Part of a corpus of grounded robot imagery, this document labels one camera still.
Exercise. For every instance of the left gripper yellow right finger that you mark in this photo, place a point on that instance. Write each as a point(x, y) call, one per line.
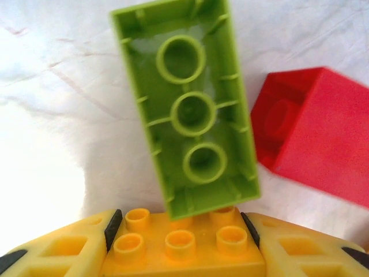
point(311, 254)

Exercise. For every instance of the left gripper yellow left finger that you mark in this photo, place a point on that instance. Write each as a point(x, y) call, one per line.
point(52, 254)

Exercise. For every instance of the yellow lego brick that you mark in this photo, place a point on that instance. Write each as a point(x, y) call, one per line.
point(184, 259)

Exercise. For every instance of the green two-by-four lego brick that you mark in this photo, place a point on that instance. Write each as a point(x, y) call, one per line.
point(161, 95)

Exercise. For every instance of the red lego brick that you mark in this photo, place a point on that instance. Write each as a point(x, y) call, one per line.
point(331, 138)

